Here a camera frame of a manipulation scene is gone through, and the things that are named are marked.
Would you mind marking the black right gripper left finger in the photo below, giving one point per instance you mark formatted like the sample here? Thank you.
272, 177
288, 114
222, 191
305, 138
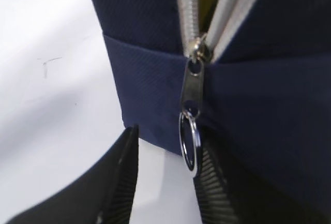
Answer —
103, 194

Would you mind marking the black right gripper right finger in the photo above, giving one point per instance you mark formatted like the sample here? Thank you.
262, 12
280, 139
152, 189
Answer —
228, 192

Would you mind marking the navy blue lunch bag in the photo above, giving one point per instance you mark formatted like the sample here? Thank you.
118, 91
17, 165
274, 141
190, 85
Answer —
257, 71

